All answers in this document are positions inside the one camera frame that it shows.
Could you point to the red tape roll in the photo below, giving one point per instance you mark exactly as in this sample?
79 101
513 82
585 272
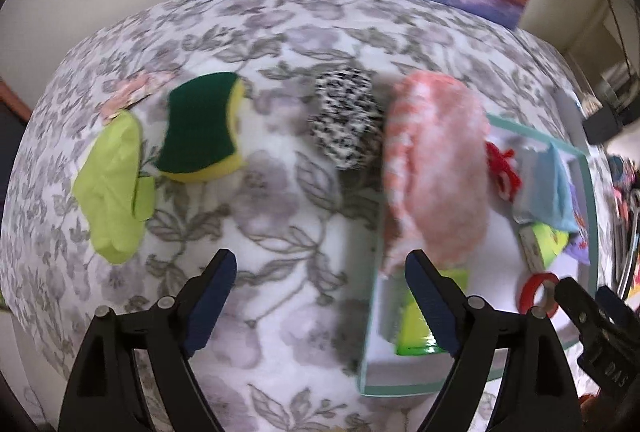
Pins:
525 294

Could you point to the grey floral bed cover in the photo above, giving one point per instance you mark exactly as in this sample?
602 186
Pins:
250 222

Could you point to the black device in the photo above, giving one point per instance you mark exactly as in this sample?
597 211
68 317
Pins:
602 124

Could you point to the black white speckled scrubber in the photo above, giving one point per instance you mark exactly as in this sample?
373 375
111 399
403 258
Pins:
345 117

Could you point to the green tissue packet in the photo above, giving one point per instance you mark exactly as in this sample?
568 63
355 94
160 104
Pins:
415 337

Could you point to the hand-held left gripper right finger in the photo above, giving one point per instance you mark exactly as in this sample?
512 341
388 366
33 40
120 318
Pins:
430 307

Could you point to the pink floral cloth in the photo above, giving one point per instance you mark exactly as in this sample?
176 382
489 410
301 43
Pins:
132 94

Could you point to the white box with teal rim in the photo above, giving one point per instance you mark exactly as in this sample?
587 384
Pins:
500 242

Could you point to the red yarn bundle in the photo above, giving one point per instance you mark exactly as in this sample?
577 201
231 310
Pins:
502 167

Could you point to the lime green cloth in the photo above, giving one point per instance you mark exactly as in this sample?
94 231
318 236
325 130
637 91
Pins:
112 192

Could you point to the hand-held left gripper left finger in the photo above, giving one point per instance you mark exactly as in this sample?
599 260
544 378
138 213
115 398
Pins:
210 307

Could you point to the green packet with white side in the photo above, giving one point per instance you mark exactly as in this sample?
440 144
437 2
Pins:
545 247

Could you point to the brown wooden door frame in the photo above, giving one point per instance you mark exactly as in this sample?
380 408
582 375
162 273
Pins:
12 99

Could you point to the purple booklet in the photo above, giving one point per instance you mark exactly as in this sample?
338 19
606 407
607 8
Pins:
580 247

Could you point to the yellow green sponge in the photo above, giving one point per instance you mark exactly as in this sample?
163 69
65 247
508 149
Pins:
200 132

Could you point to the pink white striped cloth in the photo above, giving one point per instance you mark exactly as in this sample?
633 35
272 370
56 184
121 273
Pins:
435 172

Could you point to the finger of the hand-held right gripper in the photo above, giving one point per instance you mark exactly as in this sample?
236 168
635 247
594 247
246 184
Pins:
612 304
575 307

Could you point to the light blue cloth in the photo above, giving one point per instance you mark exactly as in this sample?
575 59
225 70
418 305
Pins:
545 192

